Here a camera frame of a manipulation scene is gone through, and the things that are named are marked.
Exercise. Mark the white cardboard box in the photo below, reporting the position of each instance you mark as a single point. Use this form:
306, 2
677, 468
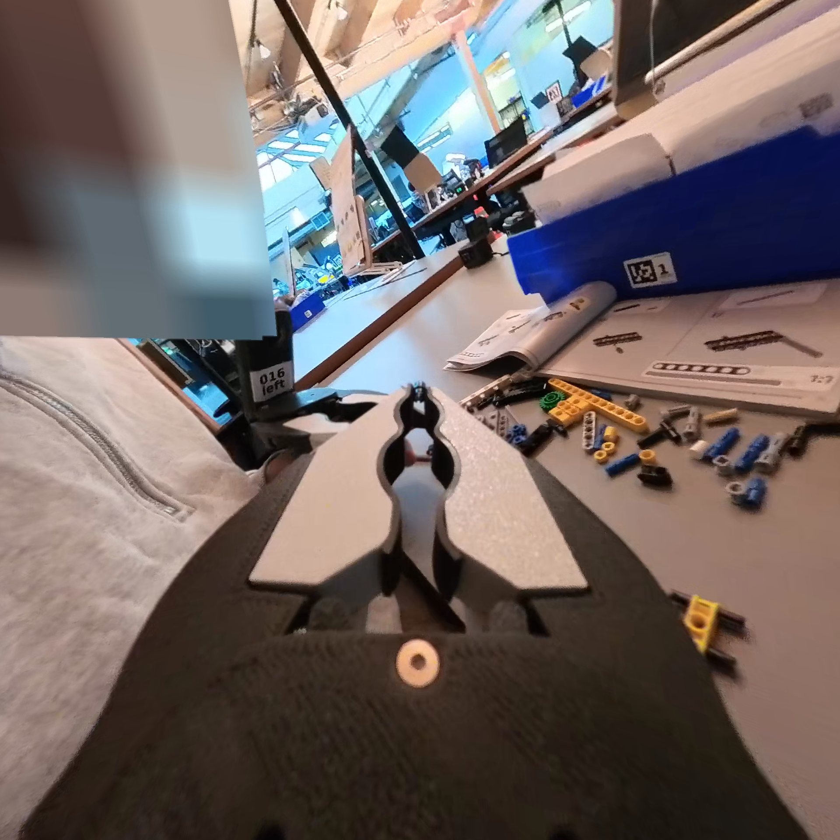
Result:
656, 151

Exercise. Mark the person's grey zip hoodie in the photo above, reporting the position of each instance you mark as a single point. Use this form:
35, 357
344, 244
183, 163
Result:
98, 525

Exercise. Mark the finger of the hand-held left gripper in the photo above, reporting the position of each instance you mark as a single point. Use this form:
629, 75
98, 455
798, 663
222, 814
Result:
358, 405

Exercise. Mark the person's left hand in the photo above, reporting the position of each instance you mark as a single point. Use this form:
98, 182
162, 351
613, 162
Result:
279, 467

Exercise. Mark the wooden sign stand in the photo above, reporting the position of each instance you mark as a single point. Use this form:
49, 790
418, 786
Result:
351, 210

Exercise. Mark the lego instruction booklet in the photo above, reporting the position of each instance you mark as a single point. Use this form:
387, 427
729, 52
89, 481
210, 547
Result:
689, 341

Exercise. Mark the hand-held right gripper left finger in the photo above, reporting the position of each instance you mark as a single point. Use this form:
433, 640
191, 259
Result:
328, 518

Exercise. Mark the yellow black lego assembly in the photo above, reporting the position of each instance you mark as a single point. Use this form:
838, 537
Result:
702, 620

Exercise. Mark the pile of loose lego pieces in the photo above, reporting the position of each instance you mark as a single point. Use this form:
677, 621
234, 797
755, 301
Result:
630, 433

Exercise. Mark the blue plastic bin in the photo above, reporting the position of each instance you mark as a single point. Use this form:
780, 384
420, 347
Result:
722, 223

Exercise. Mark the black power adapter cube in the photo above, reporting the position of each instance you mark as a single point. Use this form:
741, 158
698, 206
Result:
476, 253

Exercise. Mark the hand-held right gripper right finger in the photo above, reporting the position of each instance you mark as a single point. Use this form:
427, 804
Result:
505, 518

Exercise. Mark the black slanted pole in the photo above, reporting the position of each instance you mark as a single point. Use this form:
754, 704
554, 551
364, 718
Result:
354, 131

